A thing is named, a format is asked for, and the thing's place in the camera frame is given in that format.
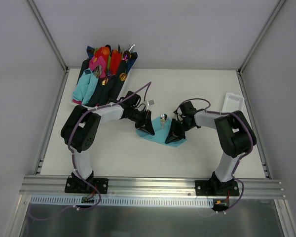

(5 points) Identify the light blue paper napkin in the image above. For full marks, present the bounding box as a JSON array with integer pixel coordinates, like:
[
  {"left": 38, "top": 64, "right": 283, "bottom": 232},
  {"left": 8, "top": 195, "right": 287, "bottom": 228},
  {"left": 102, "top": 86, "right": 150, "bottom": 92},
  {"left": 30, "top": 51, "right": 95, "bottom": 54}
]
[{"left": 136, "top": 118, "right": 187, "bottom": 148}]

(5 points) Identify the wooden handled spoon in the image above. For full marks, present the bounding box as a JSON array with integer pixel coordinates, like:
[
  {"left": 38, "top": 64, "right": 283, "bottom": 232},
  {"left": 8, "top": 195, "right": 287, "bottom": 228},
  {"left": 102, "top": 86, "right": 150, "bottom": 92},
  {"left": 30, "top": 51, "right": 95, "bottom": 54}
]
[{"left": 160, "top": 114, "right": 168, "bottom": 129}]

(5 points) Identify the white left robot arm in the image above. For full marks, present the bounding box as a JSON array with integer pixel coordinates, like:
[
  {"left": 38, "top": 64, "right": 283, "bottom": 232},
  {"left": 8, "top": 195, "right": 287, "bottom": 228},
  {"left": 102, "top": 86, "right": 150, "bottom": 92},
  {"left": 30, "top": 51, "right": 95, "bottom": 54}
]
[{"left": 61, "top": 102, "right": 155, "bottom": 193}]

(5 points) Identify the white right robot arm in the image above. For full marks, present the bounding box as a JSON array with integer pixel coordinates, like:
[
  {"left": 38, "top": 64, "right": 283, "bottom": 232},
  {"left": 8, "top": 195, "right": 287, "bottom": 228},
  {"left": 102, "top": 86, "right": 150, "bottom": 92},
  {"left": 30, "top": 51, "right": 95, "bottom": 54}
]
[{"left": 165, "top": 110, "right": 257, "bottom": 196}]

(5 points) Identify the dark navy rolled napkin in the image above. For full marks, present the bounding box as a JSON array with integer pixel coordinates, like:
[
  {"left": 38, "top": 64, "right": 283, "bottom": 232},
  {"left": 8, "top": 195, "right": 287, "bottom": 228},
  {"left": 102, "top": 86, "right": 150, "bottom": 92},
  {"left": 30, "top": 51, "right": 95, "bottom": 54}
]
[{"left": 86, "top": 75, "right": 119, "bottom": 108}]

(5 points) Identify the light blue rolled napkin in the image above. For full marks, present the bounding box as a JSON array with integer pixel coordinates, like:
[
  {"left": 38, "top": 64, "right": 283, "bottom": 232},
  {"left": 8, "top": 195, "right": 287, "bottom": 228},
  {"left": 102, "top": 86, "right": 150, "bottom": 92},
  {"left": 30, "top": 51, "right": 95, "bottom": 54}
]
[{"left": 73, "top": 69, "right": 98, "bottom": 105}]

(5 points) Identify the red rolled napkin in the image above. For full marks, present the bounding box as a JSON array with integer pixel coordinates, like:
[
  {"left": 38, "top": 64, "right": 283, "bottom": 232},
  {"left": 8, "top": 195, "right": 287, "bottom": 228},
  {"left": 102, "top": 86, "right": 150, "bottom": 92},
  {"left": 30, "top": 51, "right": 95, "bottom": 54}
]
[{"left": 109, "top": 49, "right": 122, "bottom": 75}]

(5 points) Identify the magenta rolled napkin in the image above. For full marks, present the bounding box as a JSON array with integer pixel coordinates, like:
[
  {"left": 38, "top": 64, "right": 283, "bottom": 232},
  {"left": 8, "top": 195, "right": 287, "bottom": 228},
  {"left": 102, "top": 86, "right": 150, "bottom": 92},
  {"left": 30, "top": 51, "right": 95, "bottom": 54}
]
[{"left": 89, "top": 56, "right": 107, "bottom": 78}]

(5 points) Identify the white utensil tray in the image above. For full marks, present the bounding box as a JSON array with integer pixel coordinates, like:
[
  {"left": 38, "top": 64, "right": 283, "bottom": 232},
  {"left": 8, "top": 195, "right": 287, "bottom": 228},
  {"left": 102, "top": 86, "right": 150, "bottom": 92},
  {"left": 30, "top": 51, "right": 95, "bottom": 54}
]
[{"left": 222, "top": 92, "right": 245, "bottom": 113}]

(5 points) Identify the white plastic basket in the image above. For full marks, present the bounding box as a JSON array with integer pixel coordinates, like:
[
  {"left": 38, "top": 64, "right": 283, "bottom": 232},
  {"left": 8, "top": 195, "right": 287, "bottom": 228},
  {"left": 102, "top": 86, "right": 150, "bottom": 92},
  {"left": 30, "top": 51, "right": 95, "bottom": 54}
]
[{"left": 68, "top": 71, "right": 130, "bottom": 109}]

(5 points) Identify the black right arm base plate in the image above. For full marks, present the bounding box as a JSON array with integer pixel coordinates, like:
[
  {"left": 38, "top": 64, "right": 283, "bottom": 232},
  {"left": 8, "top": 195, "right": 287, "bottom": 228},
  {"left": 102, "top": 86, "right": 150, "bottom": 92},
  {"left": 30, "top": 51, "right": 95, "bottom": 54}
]
[{"left": 194, "top": 180, "right": 240, "bottom": 197}]

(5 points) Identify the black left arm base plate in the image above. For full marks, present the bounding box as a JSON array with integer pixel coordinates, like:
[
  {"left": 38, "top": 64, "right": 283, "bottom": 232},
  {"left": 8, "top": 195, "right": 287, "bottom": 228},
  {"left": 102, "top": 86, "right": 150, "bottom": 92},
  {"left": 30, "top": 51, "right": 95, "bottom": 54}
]
[{"left": 64, "top": 175, "right": 109, "bottom": 194}]

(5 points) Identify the white slotted cable duct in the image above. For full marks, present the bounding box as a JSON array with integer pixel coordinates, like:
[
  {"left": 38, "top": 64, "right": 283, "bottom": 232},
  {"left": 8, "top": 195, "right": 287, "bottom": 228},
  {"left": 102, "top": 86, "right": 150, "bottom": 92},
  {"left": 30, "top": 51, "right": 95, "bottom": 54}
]
[{"left": 30, "top": 195, "right": 214, "bottom": 208}]

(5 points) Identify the aluminium front rail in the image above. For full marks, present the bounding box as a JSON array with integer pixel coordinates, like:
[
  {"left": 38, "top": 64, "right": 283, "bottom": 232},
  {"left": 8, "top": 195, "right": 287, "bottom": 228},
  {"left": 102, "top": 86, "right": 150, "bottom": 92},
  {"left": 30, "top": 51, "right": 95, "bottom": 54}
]
[{"left": 19, "top": 175, "right": 286, "bottom": 199}]

